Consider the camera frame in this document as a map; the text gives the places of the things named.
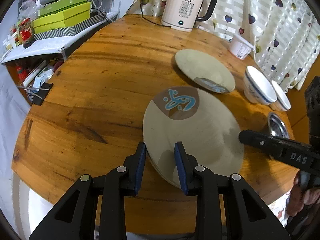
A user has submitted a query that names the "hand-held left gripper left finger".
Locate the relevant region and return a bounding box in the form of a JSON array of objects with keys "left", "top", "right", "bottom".
[{"left": 29, "top": 142, "right": 147, "bottom": 240}]

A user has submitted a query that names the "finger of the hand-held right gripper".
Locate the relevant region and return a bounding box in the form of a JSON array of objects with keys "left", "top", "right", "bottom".
[{"left": 239, "top": 129, "right": 283, "bottom": 159}]

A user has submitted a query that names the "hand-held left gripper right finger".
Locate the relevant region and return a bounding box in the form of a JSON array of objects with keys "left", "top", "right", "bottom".
[{"left": 174, "top": 142, "right": 292, "bottom": 240}]

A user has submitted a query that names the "stainless steel bowl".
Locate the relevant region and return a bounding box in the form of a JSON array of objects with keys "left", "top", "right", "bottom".
[{"left": 267, "top": 113, "right": 290, "bottom": 138}]

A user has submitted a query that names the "beige plate with blue print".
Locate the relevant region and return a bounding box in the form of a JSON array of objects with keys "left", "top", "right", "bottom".
[
  {"left": 143, "top": 87, "right": 245, "bottom": 189},
  {"left": 174, "top": 49, "right": 236, "bottom": 93}
]

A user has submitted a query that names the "white bowl with blue rim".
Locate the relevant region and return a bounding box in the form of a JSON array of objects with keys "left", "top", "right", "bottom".
[
  {"left": 243, "top": 66, "right": 277, "bottom": 105},
  {"left": 271, "top": 81, "right": 292, "bottom": 112}
]

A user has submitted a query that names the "person's right hand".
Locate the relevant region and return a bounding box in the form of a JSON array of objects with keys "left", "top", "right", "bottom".
[{"left": 287, "top": 172, "right": 320, "bottom": 218}]

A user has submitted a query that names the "floral printed cloth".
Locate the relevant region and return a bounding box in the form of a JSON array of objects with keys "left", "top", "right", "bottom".
[{"left": 268, "top": 195, "right": 292, "bottom": 229}]

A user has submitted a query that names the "white plastic tub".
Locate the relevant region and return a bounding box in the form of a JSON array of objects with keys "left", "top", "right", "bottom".
[{"left": 228, "top": 33, "right": 253, "bottom": 61}]

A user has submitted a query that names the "black binder clip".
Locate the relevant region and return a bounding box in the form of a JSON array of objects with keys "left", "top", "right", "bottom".
[{"left": 29, "top": 82, "right": 54, "bottom": 106}]

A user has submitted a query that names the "heart print curtain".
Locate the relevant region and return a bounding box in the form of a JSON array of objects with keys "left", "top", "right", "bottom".
[{"left": 144, "top": 0, "right": 314, "bottom": 92}]

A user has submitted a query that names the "white tube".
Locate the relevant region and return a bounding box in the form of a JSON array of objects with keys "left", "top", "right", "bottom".
[{"left": 22, "top": 60, "right": 48, "bottom": 87}]

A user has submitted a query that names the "red toy figure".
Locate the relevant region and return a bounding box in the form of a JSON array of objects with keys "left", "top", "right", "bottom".
[{"left": 16, "top": 66, "right": 28, "bottom": 81}]

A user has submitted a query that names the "chevron patterned box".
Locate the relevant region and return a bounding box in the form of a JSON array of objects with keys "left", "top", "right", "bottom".
[{"left": 33, "top": 12, "right": 105, "bottom": 41}]

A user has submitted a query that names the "white shelf board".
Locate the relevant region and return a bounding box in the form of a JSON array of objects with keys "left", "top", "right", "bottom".
[{"left": 0, "top": 10, "right": 118, "bottom": 65}]

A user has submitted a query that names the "cream electric kettle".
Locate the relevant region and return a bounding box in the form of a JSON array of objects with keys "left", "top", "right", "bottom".
[{"left": 161, "top": 0, "right": 218, "bottom": 32}]

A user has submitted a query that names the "clear plastic container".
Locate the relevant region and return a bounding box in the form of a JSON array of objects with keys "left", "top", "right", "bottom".
[{"left": 87, "top": 0, "right": 118, "bottom": 14}]

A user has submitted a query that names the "thick green box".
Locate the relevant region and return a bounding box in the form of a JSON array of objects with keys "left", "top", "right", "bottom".
[{"left": 32, "top": 2, "right": 92, "bottom": 34}]

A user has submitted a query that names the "thin green box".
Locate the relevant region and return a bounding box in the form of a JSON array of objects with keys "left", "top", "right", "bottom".
[{"left": 38, "top": 0, "right": 88, "bottom": 16}]

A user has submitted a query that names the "black kettle power cable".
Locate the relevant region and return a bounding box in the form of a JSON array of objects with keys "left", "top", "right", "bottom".
[{"left": 140, "top": 0, "right": 172, "bottom": 28}]

